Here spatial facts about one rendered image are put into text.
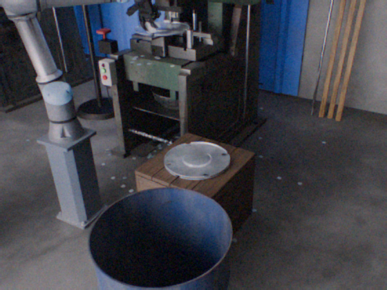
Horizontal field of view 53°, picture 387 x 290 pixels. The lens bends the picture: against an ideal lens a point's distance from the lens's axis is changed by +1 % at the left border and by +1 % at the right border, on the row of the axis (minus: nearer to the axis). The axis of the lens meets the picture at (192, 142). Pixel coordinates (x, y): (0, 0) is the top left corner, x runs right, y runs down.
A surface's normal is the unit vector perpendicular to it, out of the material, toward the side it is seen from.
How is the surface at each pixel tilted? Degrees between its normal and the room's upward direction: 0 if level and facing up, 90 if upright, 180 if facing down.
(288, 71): 90
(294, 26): 90
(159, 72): 90
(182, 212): 88
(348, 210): 0
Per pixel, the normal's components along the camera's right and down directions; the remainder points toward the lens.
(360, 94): -0.55, 0.43
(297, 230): -0.03, -0.87
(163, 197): 0.05, 0.46
